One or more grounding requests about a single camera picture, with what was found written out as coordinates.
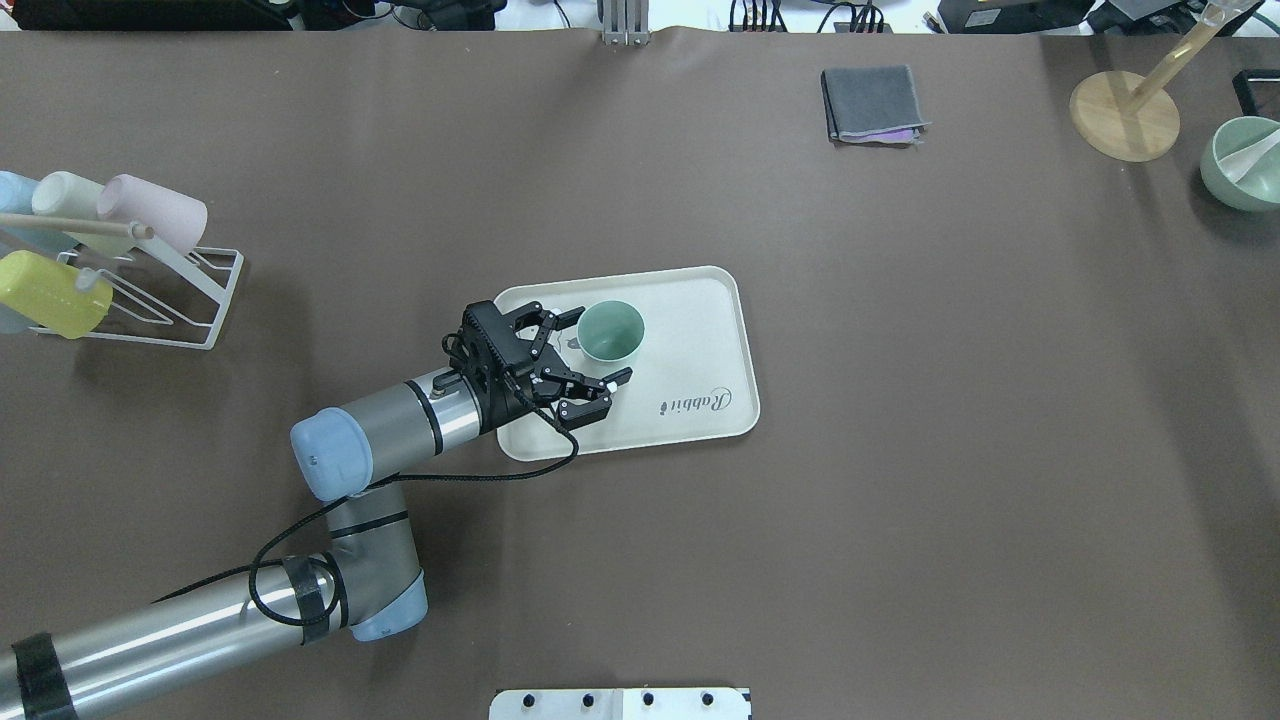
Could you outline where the grey folded cloth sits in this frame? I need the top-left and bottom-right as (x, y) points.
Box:
(820, 64), (929, 145)

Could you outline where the aluminium frame post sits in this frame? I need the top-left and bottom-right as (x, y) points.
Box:
(596, 0), (650, 47)

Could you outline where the white wire cup rack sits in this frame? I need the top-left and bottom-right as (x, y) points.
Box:
(3, 214), (244, 350)

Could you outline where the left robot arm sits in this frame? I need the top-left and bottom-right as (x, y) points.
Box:
(3, 301), (632, 719)

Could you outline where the grey-blue cup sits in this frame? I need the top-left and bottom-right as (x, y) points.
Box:
(0, 304), (33, 334)

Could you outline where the cream white cup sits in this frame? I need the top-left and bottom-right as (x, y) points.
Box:
(29, 170), (104, 222)

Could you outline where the cream rabbit tray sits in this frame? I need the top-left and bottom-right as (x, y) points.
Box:
(495, 266), (760, 455)

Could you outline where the yellow cup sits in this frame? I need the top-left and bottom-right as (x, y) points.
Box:
(1, 250), (114, 340)

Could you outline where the wooden stand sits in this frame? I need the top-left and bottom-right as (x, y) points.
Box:
(1068, 1), (1258, 163)

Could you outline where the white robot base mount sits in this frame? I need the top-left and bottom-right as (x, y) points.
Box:
(488, 687), (753, 719)

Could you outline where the purple cloth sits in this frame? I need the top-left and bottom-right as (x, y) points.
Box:
(877, 128), (920, 145)

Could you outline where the green bowl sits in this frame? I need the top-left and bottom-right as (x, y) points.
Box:
(1199, 117), (1279, 211)

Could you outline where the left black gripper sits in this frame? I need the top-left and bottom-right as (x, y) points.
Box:
(445, 300), (634, 436)

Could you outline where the pink cup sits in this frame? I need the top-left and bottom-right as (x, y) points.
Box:
(96, 174), (209, 254)

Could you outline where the green cup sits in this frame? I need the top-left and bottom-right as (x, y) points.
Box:
(576, 300), (646, 363)

